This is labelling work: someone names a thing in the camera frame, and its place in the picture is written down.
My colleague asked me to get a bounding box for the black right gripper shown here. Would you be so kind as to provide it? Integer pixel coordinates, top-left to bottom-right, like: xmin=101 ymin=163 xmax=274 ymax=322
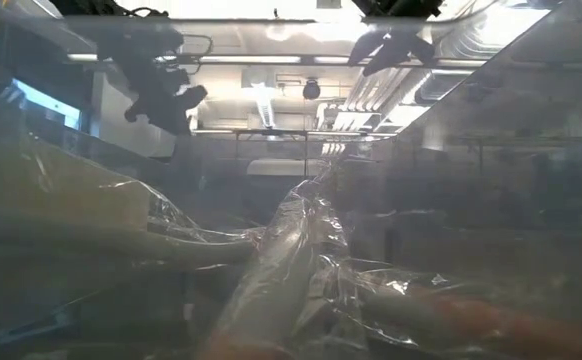
xmin=347 ymin=29 xmax=437 ymax=77

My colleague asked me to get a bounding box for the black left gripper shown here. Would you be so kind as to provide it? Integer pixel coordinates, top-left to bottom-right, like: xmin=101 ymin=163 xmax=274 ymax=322
xmin=95 ymin=27 xmax=210 ymax=135

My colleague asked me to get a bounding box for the white rectangular panel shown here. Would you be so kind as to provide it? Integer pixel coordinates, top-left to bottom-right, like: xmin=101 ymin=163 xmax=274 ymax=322
xmin=245 ymin=158 xmax=325 ymax=178

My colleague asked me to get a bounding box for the clear plastic bin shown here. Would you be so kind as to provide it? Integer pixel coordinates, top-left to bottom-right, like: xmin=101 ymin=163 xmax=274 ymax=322
xmin=0 ymin=0 xmax=582 ymax=360

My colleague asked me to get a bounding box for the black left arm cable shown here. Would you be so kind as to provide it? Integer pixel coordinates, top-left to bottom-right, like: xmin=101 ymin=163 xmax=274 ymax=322
xmin=155 ymin=32 xmax=215 ymax=76

